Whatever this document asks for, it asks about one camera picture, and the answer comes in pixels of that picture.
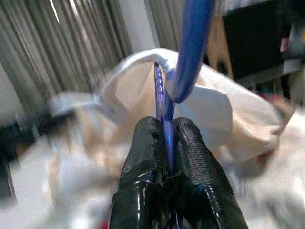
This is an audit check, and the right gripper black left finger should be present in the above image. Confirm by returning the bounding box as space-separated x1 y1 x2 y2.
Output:
109 116 173 229

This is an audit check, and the white T-shirt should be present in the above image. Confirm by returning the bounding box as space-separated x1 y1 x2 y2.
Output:
14 47 305 229

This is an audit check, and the grey curtain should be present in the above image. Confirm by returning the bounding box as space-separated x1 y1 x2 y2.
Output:
0 0 182 115

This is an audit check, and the blue plastic hanger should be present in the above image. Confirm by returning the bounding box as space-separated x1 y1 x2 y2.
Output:
153 0 216 172

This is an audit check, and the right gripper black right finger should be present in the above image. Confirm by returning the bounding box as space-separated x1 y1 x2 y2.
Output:
172 116 250 229

